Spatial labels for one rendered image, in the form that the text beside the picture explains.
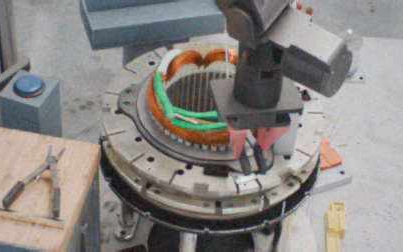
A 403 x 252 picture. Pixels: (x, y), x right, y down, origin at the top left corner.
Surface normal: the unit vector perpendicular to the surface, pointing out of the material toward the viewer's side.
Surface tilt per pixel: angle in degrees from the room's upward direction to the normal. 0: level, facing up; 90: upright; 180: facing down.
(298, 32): 18
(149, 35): 90
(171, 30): 90
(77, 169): 0
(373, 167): 0
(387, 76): 0
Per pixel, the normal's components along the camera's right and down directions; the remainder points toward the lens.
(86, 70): 0.07, -0.74
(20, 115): -0.33, 0.62
